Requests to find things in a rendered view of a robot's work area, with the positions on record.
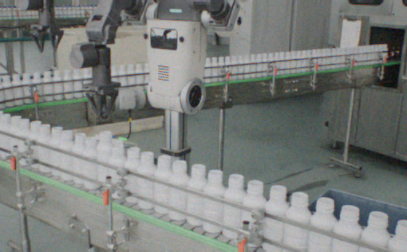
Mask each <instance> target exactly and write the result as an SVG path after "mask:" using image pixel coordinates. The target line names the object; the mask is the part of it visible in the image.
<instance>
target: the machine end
mask: <svg viewBox="0 0 407 252"><path fill-rule="evenodd" d="M342 18H361V19H362V27H361V40H360V46H372V45H388V46H387V47H388V48H387V49H393V48H395V49H397V48H403V50H402V51H400V53H393V55H397V54H400V55H401V56H400V58H393V60H401V66H400V72H399V77H398V81H390V82H384V83H379V84H373V85H364V86H363V88H360V89H356V93H355V99H354V111H353V118H352V125H351V132H350V145H355V146H359V147H361V148H366V149H369V150H372V151H374V152H378V153H381V154H384V155H387V156H391V157H393V158H397V159H400V160H403V161H406V162H407V0H340V4H339V11H338V26H337V34H336V41H335V42H336V46H333V48H339V44H340V37H341V31H342ZM349 100H350V88H347V89H339V90H333V91H331V94H330V109H329V116H328V121H326V122H325V126H327V133H326V134H327V138H331V139H333V140H334V141H335V142H334V144H331V145H330V148H333V149H341V148H342V146H340V145H337V144H338V141H341V142H343V143H345V141H346V121H347V113H348V107H349Z"/></svg>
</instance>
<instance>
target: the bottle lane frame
mask: <svg viewBox="0 0 407 252"><path fill-rule="evenodd" d="M20 173H21V181H22V191H23V192H27V191H30V190H32V181H34V182H35V190H33V191H32V192H30V193H28V194H26V197H25V204H27V203H31V202H33V193H35V194H36V202H34V203H33V204H31V205H29V206H27V208H26V210H25V211H24V212H23V213H22V214H24V215H27V216H30V217H33V218H35V219H36V220H38V221H40V222H43V223H45V224H47V225H49V226H52V227H54V228H56V229H58V230H61V231H63V232H65V233H66V234H69V228H68V221H69V219H70V218H71V217H72V218H74V219H77V220H79V221H82V222H85V223H86V224H87V225H88V227H89V237H90V245H92V246H95V247H97V248H99V249H101V250H103V251H105V252H109V251H108V250H107V248H106V246H107V244H108V243H109V241H108V236H107V235H106V231H107V229H108V221H107V205H106V206H104V204H103V198H101V197H99V196H97V194H95V195H94V194H91V193H88V192H87V191H83V190H81V189H80V188H75V187H72V185H71V186H70V185H67V184H64V183H59V182H58V181H55V180H52V179H50V178H46V177H44V176H43V175H38V174H37V173H33V172H32V171H28V170H26V169H24V168H20ZM16 192H17V183H16V175H15V170H14V171H12V170H11V165H10V163H7V162H6V161H2V160H0V203H1V204H3V205H5V206H8V207H9V208H11V209H13V210H16V211H18V212H19V209H18V208H17V205H18V198H17V197H16ZM123 217H125V218H128V228H127V227H126V228H124V230H127V231H128V240H127V241H125V242H124V243H123V244H121V245H119V246H118V248H117V251H116V252H238V247H235V246H233V245H230V244H229V242H227V243H225V242H221V241H219V240H217V238H218V237H216V238H211V237H208V236H206V235H205V233H206V232H205V233H203V234H200V233H197V232H195V231H193V230H194V229H193V230H188V229H185V228H183V226H177V225H174V224H172V222H165V221H164V220H161V218H159V219H158V218H155V217H152V216H151V214H150V215H147V214H144V213H141V212H140V211H136V210H134V209H132V208H131V207H126V206H123V205H122V204H119V203H115V202H113V229H114V230H118V229H120V228H123V227H124V222H123ZM124 230H121V231H119V232H117V236H116V238H117V243H119V242H122V241H123V240H124Z"/></svg>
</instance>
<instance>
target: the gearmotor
mask: <svg viewBox="0 0 407 252"><path fill-rule="evenodd" d="M118 90H119V95H118V97H117V99H116V100H115V101H114V103H113V106H112V108H111V110H110V113H109V114H108V115H105V113H104V109H103V108H102V111H101V116H100V117H98V116H97V114H96V113H95V110H94V108H93V106H92V104H91V103H90V102H89V100H88V111H89V126H90V127H94V125H96V126H98V125H103V124H113V113H114V112H119V111H124V110H128V112H129V122H130V132H129V135H128V138H127V140H128V139H129V137H130V135H131V121H132V117H131V112H132V109H136V108H143V107H144V104H145V94H144V92H143V90H142V89H141V88H134V89H118ZM110 99H111V97H110V96H106V106H107V108H108V106H109V102H110Z"/></svg>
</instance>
